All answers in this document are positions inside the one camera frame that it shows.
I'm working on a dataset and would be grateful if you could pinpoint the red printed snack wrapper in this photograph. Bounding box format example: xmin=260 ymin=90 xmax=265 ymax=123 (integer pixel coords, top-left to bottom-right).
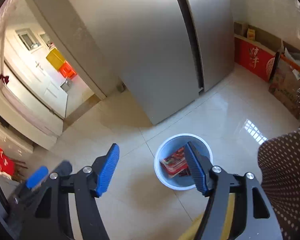
xmin=160 ymin=146 xmax=191 ymax=178

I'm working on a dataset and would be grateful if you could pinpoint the light blue trash bin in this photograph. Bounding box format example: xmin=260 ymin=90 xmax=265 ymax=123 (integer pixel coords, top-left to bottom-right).
xmin=154 ymin=133 xmax=213 ymax=191

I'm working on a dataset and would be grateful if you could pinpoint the yellow cloth on chair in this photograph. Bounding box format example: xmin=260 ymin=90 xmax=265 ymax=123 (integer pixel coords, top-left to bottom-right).
xmin=178 ymin=193 xmax=236 ymax=239

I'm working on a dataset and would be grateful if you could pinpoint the orange plastic stool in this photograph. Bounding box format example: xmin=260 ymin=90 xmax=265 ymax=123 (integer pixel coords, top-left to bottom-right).
xmin=58 ymin=61 xmax=77 ymax=80

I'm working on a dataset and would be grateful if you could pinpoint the yellow plastic stool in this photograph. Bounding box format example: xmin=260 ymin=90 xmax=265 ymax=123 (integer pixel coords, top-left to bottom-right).
xmin=46 ymin=48 xmax=65 ymax=71

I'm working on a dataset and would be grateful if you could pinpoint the white interior door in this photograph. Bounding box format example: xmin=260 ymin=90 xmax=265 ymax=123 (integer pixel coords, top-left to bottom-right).
xmin=4 ymin=28 xmax=68 ymax=119

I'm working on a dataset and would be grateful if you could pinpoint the red gift cardboard box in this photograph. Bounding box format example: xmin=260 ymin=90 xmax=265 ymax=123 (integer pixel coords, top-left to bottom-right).
xmin=235 ymin=36 xmax=276 ymax=82

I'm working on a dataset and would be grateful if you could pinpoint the brown open cardboard box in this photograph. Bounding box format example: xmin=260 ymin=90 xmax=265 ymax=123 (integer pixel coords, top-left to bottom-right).
xmin=268 ymin=41 xmax=300 ymax=119

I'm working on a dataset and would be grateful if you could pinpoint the silver double-door refrigerator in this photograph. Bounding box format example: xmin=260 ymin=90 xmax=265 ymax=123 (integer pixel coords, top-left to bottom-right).
xmin=29 ymin=0 xmax=236 ymax=126

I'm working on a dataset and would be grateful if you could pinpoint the small yellow box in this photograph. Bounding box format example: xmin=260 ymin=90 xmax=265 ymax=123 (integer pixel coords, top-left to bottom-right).
xmin=247 ymin=28 xmax=256 ymax=41

